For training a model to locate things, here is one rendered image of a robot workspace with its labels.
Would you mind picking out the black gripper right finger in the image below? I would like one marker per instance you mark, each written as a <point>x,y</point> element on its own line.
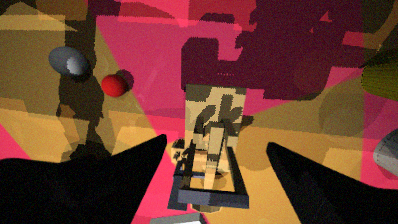
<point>320,195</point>

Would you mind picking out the white mug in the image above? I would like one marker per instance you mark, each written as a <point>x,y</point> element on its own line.
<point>386,152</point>

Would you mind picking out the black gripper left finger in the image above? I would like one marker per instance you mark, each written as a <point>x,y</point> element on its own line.
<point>108,191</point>

